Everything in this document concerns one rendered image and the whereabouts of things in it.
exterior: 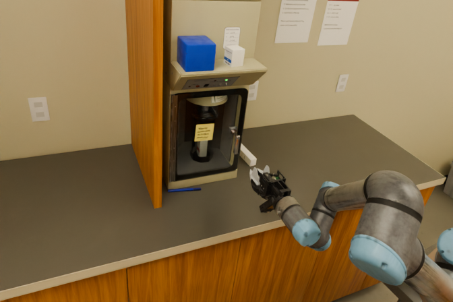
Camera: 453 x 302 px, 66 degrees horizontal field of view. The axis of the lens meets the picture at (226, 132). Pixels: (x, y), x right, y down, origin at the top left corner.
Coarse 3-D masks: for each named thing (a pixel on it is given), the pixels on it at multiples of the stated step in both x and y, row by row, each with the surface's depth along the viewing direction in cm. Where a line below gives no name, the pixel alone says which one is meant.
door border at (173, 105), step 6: (174, 96) 126; (174, 102) 127; (174, 108) 128; (174, 114) 130; (174, 120) 131; (174, 126) 132; (174, 132) 134; (174, 138) 135; (174, 144) 136; (174, 150) 138; (174, 156) 139; (174, 162) 141; (174, 168) 142; (174, 174) 144; (174, 180) 146
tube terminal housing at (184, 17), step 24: (168, 0) 114; (192, 0) 113; (216, 0) 116; (168, 24) 117; (192, 24) 116; (216, 24) 120; (240, 24) 123; (168, 48) 121; (216, 48) 124; (168, 72) 125; (168, 96) 129; (168, 120) 133; (168, 144) 138; (168, 168) 143
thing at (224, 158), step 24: (192, 96) 129; (216, 96) 133; (240, 96) 137; (192, 120) 134; (216, 120) 139; (240, 120) 143; (192, 144) 140; (216, 144) 145; (240, 144) 150; (192, 168) 146; (216, 168) 152
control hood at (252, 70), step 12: (216, 60) 125; (252, 60) 129; (180, 72) 112; (192, 72) 113; (204, 72) 114; (216, 72) 116; (228, 72) 118; (240, 72) 120; (252, 72) 122; (264, 72) 124; (180, 84) 118; (240, 84) 132
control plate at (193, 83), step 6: (210, 78) 119; (216, 78) 120; (222, 78) 121; (228, 78) 122; (234, 78) 124; (186, 84) 119; (192, 84) 121; (198, 84) 122; (204, 84) 123; (210, 84) 125; (216, 84) 126; (222, 84) 127; (228, 84) 129
